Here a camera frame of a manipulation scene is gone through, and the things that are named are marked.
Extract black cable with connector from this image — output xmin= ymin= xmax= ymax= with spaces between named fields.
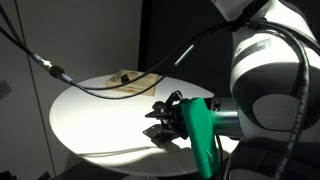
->
xmin=0 ymin=6 xmax=320 ymax=101

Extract white round table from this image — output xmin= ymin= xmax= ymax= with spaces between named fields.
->
xmin=48 ymin=73 xmax=239 ymax=178

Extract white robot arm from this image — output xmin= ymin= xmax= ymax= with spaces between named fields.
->
xmin=214 ymin=26 xmax=320 ymax=143

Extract black object inside tray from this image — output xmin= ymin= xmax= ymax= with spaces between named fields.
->
xmin=120 ymin=74 xmax=130 ymax=83

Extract black bracket plate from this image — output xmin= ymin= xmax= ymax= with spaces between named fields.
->
xmin=143 ymin=124 xmax=179 ymax=149

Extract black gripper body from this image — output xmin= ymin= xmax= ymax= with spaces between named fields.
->
xmin=145 ymin=90 xmax=188 ymax=139

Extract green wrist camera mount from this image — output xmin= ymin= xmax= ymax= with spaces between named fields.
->
xmin=180 ymin=98 xmax=220 ymax=178

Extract wooden slatted tray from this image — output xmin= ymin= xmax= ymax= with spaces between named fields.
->
xmin=106 ymin=70 xmax=159 ymax=94

